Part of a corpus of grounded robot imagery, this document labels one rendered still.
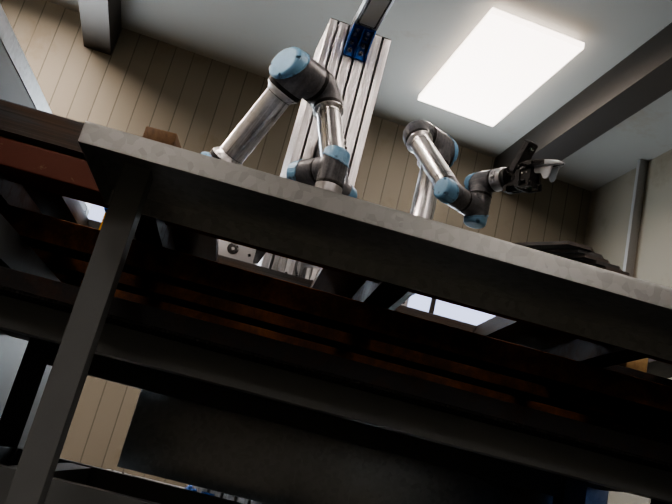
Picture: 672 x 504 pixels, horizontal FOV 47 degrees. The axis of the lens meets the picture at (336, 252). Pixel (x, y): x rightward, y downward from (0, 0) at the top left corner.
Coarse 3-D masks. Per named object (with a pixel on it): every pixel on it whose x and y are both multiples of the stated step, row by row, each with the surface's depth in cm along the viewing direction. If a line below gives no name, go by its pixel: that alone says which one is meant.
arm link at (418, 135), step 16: (416, 128) 264; (432, 128) 271; (416, 144) 261; (432, 144) 259; (432, 160) 252; (432, 176) 249; (448, 176) 245; (448, 192) 238; (464, 192) 242; (464, 208) 244
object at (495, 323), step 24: (0, 120) 131; (24, 120) 132; (48, 120) 132; (72, 120) 133; (48, 144) 132; (72, 144) 132; (48, 192) 161; (72, 216) 175; (192, 240) 169; (216, 240) 165; (240, 264) 197; (336, 288) 179; (408, 312) 201; (504, 336) 184; (528, 336) 179; (552, 336) 173; (648, 360) 175
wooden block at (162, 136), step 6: (144, 132) 140; (150, 132) 140; (156, 132) 140; (162, 132) 140; (168, 132) 140; (150, 138) 140; (156, 138) 140; (162, 138) 140; (168, 138) 140; (174, 138) 140; (168, 144) 140; (174, 144) 140
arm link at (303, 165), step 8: (304, 160) 210; (312, 160) 207; (288, 168) 212; (296, 168) 210; (304, 168) 207; (288, 176) 212; (296, 176) 210; (304, 176) 208; (312, 176) 206; (312, 184) 209
